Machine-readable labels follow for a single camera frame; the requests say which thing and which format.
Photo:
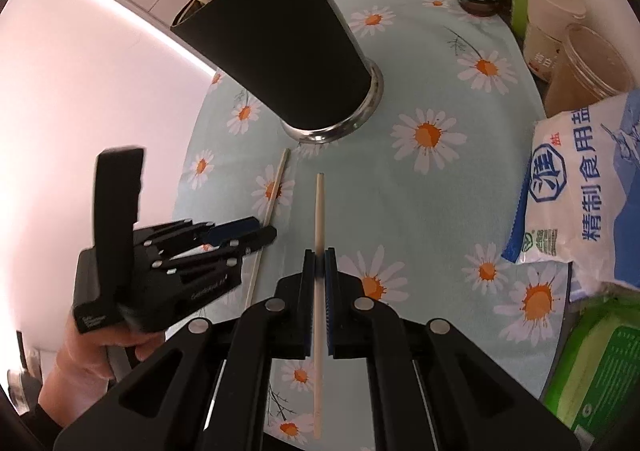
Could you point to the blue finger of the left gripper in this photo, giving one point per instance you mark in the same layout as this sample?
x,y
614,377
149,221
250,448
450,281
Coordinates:
x,y
216,236

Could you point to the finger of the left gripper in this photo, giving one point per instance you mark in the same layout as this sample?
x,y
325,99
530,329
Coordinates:
x,y
227,255

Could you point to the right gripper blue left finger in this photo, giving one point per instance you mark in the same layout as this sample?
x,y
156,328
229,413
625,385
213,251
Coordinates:
x,y
307,299

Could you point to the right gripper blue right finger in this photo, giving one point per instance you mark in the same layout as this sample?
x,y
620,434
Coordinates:
x,y
330,274

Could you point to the diagonal wooden chopstick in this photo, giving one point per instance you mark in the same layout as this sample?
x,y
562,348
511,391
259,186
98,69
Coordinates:
x,y
267,221

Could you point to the black utensil holder cup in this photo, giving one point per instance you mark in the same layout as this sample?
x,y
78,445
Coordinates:
x,y
298,57

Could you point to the person's left hand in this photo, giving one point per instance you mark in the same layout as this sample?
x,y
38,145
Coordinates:
x,y
81,372

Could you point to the daisy print blue tablecloth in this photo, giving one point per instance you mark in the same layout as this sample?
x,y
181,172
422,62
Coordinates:
x,y
420,199

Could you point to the white blue salt bag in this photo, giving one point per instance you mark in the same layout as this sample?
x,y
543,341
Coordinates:
x,y
579,202

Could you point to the green sugar bag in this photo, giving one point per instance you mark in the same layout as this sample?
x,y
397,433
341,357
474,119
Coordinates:
x,y
596,379

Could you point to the clear brown spice jar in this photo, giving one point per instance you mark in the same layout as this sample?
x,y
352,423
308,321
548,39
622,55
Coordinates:
x,y
588,70

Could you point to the white lidded plastic jar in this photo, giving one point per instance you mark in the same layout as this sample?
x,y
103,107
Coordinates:
x,y
547,21

